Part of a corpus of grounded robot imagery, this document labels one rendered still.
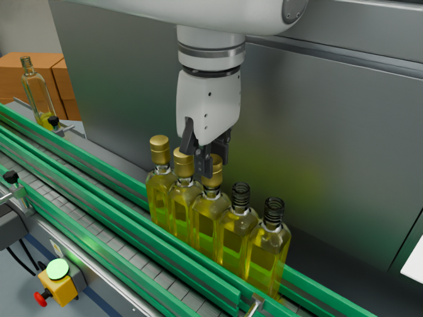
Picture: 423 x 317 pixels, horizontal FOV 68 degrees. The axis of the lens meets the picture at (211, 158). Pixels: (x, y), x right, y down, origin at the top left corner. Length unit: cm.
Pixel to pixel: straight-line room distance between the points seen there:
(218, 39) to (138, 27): 39
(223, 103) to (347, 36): 18
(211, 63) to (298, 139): 23
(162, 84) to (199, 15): 48
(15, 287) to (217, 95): 95
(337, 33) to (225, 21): 23
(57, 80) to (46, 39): 147
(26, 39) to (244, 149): 408
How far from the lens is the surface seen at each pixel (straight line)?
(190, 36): 38
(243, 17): 29
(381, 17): 46
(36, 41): 448
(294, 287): 66
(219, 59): 38
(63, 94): 301
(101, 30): 85
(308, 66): 50
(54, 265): 83
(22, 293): 117
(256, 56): 53
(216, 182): 51
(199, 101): 40
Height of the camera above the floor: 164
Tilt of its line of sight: 37 degrees down
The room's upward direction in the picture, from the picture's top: straight up
